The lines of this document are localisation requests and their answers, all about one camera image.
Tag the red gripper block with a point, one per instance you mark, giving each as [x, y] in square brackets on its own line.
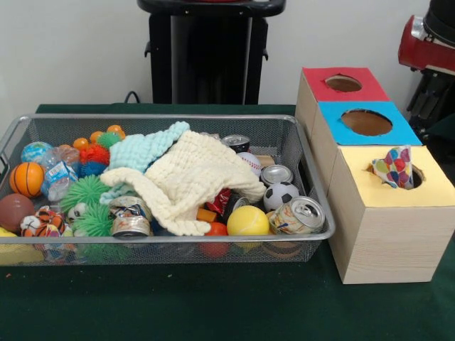
[416, 53]

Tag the colourful polka-dot cloth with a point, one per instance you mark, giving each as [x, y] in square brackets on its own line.
[396, 167]

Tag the cream knitted cloth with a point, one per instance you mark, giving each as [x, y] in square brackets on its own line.
[192, 170]

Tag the crushed clear plastic bottle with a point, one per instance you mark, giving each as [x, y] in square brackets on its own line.
[58, 174]

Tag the wooden box with three holes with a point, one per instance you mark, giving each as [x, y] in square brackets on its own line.
[391, 241]

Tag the shallow mesh bin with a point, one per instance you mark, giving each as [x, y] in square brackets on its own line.
[160, 252]

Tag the black upright panel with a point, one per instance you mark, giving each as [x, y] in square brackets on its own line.
[452, 103]

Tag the dark green tablecloth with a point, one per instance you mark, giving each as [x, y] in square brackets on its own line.
[213, 302]
[444, 138]

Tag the silver drink can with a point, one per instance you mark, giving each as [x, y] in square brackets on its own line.
[276, 174]

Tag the printed drink can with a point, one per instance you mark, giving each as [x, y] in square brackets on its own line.
[298, 215]

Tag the black and white soccer ball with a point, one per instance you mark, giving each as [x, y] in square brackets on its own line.
[281, 196]

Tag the white baseball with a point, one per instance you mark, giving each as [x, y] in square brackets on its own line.
[249, 162]

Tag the yellow tennis ball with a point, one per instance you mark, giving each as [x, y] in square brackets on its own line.
[248, 221]

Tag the small red ball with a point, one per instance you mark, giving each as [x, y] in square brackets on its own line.
[217, 229]

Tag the light blue knitted cloth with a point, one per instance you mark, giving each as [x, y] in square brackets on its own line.
[142, 149]

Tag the blue green globe ball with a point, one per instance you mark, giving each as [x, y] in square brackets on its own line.
[33, 152]

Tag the orange mini basketball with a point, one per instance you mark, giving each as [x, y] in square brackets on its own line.
[26, 179]

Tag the brown mini football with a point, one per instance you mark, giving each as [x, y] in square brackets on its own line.
[16, 212]

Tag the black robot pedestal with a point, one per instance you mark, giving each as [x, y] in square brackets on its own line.
[206, 64]

